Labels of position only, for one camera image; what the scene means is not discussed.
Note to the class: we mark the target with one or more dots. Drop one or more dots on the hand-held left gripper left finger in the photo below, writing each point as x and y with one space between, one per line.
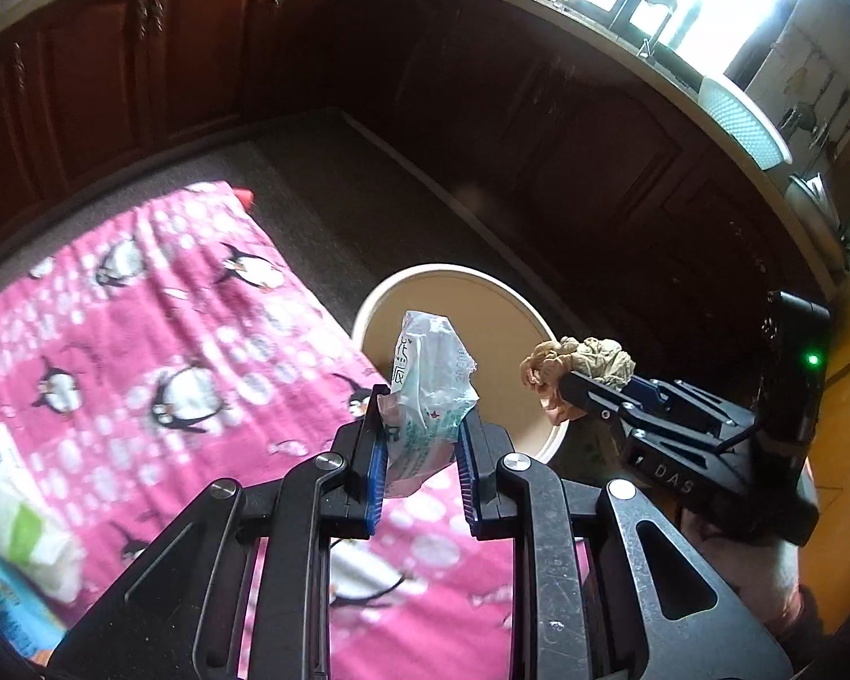
375 471

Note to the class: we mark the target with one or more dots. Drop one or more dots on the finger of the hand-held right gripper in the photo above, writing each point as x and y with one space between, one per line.
598 407
662 393

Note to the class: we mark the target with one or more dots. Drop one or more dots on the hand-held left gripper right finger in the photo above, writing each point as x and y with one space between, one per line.
467 482

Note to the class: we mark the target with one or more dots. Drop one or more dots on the brown paper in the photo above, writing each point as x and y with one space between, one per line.
595 361

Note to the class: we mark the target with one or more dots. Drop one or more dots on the white plastic wrapper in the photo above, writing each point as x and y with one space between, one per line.
425 382

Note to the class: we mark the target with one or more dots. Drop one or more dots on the beige round trash bin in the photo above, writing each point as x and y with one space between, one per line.
496 312

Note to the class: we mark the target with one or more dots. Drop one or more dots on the person's right forearm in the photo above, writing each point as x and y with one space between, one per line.
758 574

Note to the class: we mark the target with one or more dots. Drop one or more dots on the white bowl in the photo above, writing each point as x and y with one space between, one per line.
811 198

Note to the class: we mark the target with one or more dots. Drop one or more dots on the pink penguin blanket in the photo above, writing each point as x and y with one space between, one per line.
184 283

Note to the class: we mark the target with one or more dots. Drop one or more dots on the white perforated basket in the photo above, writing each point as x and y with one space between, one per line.
744 120

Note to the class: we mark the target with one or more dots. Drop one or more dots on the small red object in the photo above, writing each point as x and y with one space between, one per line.
244 196

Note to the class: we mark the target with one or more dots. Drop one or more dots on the hanging kitchen utensils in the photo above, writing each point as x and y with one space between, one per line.
822 106

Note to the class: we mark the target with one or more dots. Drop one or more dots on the white green plastic bag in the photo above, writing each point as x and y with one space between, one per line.
35 538

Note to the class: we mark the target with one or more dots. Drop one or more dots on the blue printed packet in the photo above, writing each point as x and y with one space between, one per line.
14 616

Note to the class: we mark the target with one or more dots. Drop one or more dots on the brown wooden kitchen cabinets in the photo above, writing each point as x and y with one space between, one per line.
184 49

